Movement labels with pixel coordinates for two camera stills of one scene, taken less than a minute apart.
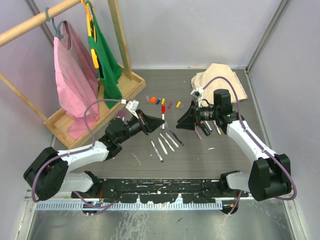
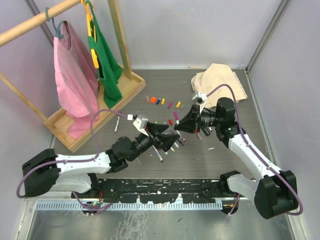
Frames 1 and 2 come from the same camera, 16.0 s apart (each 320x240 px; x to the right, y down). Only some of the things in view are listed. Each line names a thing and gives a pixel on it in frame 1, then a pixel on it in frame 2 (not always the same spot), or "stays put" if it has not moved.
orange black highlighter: (203, 126) stays put
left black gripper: (148, 124) to (164, 141)
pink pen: (197, 132) stays put
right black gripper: (193, 115) stays put
